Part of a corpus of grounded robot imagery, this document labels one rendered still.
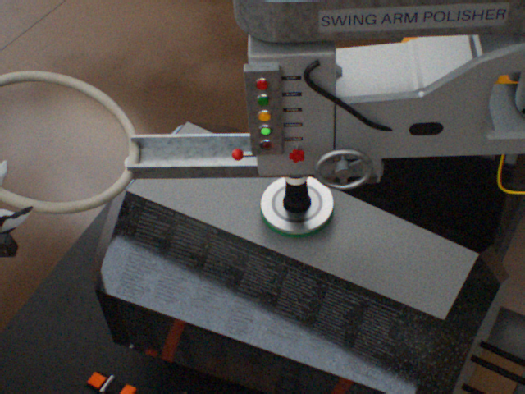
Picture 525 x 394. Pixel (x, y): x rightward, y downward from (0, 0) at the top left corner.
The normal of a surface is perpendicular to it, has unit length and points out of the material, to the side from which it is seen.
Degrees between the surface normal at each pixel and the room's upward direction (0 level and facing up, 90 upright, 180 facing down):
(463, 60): 40
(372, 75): 4
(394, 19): 90
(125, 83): 0
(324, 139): 90
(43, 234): 0
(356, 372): 45
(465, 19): 90
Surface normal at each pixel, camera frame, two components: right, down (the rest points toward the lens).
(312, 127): 0.00, 0.77
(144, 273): -0.37, 0.04
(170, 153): -0.02, -0.64
